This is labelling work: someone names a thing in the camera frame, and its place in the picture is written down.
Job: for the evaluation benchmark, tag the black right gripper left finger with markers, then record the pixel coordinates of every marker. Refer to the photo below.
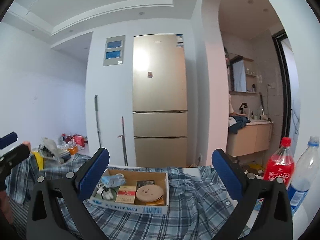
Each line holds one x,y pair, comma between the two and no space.
45,218

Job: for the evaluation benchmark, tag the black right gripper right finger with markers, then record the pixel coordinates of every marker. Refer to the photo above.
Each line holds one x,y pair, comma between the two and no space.
274,219

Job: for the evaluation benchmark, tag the blue tissue pack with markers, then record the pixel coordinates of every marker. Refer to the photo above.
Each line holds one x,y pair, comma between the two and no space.
113,180

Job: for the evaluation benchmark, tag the gold red cigarette carton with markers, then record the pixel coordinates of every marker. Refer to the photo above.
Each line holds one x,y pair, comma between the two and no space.
126,194

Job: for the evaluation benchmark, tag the black face tissue pack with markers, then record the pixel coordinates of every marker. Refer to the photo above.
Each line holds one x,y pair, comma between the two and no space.
142,183

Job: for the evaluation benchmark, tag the person's left hand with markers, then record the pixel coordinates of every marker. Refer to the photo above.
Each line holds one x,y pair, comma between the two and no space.
5,206

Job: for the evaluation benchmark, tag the floor clutter bags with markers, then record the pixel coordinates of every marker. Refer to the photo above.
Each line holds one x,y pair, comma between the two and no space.
51,153

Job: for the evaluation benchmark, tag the clear blue-label water bottle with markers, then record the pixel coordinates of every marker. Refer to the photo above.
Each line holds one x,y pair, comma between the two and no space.
306,170

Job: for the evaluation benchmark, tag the white earbud toy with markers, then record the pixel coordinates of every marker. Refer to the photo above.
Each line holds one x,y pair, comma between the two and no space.
104,192

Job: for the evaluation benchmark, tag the blue plaid cloth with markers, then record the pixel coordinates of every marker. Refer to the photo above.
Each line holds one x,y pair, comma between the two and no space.
198,206

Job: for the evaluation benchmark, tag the beige vanity cabinet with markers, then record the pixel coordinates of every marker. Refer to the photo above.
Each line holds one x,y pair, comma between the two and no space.
254,137

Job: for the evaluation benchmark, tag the white cardboard tray box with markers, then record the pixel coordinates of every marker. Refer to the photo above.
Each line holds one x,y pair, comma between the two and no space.
161,179

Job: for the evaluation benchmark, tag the dark blue clothes pile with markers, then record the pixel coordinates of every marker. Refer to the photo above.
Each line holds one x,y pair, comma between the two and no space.
237,123

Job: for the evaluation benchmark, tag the yellow sponge block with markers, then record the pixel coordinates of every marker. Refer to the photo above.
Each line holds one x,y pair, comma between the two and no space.
158,202

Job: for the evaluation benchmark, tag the grey electrical panel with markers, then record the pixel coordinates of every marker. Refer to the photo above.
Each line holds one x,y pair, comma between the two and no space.
114,50

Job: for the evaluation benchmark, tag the gold refrigerator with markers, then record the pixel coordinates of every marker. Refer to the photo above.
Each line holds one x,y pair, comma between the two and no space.
160,112

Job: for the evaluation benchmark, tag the green card with black ring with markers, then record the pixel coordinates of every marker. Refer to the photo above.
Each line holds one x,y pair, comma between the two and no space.
114,194

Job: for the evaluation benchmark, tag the grey mop handle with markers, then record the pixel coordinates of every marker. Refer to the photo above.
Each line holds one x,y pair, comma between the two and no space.
97,119

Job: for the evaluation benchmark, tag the dark broom handle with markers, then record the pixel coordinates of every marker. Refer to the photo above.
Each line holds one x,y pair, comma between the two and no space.
122,136

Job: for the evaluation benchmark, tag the wall mirror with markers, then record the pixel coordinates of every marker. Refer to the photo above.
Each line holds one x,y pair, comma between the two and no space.
238,75

